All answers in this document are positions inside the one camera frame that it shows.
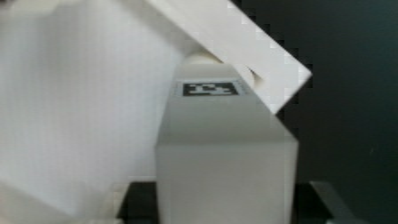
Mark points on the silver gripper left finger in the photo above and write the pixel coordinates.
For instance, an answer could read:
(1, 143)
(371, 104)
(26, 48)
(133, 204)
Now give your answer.
(129, 205)

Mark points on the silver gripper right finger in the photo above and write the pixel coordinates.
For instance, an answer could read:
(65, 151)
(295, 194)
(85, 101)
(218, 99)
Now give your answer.
(318, 205)

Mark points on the white U-shaped obstacle frame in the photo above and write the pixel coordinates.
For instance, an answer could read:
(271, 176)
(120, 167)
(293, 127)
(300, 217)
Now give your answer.
(220, 28)

